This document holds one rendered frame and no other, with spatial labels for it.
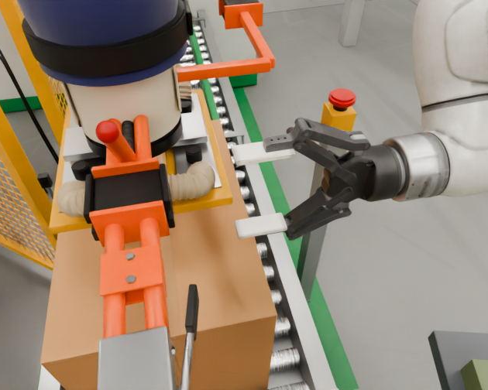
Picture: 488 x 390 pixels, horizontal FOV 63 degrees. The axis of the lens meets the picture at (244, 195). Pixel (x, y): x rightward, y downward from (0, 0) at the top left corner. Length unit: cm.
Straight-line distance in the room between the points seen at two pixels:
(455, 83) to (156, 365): 48
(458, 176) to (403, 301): 141
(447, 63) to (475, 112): 7
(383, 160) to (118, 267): 34
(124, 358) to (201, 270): 42
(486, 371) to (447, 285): 114
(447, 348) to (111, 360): 78
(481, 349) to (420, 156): 60
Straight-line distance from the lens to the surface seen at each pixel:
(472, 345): 105
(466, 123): 59
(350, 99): 107
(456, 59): 59
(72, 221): 67
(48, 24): 57
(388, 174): 53
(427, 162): 55
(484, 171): 59
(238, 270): 77
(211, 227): 84
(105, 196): 50
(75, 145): 76
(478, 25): 58
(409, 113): 303
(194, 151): 69
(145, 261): 43
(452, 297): 206
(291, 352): 114
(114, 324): 41
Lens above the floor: 160
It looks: 46 degrees down
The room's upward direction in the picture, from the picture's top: straight up
